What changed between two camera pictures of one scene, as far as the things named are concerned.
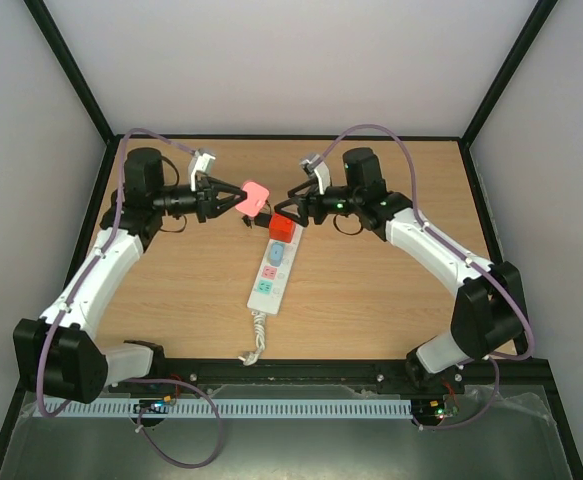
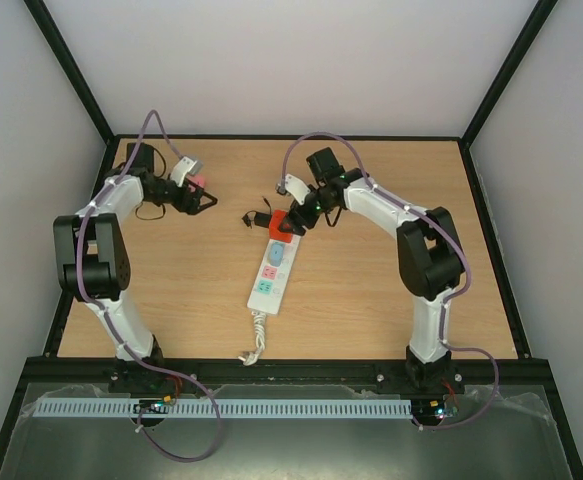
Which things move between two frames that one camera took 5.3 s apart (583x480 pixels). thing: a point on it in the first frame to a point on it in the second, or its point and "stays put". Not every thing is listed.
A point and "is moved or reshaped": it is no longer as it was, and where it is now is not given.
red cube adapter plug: x=281 y=228 stays put
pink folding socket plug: x=255 y=198 is moved or reshaped
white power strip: x=271 y=286 stays put
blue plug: x=276 y=254 stays put
